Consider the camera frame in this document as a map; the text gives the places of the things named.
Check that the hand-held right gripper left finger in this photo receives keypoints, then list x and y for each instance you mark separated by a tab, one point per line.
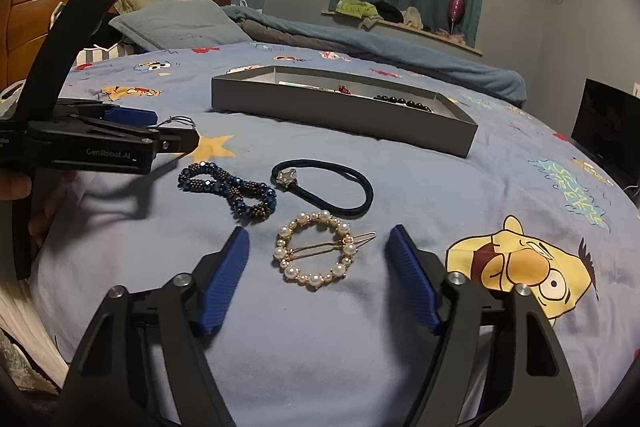
222	282

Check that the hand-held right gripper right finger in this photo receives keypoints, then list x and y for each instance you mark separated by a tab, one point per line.
415	277

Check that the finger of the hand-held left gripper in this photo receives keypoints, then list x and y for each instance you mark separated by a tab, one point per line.
177	141
132	116

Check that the round pearl hair clip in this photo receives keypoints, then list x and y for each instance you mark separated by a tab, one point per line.
315	279

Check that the grey shallow cardboard box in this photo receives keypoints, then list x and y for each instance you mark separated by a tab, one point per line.
325	117

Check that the person's left hand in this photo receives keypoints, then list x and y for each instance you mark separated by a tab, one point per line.
55	207

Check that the black white striped pillow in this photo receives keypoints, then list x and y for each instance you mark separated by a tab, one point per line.
100	52

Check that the grey-blue pillow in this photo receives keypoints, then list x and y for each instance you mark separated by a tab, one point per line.
185	24

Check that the beige pillow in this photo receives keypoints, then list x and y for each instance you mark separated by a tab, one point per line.
132	3

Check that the blue cartoon printed bedsheet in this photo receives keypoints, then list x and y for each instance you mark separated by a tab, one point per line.
325	357

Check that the printed paper sheet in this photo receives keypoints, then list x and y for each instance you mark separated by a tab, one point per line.
295	83

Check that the grey blanket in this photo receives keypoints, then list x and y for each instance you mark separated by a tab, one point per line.
280	34

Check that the green cloth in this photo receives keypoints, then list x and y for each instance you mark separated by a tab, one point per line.
355	8

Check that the blue blanket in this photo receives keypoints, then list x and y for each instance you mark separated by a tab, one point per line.
400	52

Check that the black television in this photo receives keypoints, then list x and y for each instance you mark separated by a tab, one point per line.
605	132

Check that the pink cloth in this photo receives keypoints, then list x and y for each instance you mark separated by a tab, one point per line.
450	36

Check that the black cloth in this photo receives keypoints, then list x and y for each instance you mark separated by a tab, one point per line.
387	12

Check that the window sill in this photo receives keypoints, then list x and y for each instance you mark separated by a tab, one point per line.
400	27

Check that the beige cloth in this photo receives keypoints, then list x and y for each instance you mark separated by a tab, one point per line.
412	17

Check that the white wall sockets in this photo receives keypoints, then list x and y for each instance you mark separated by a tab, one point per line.
636	89

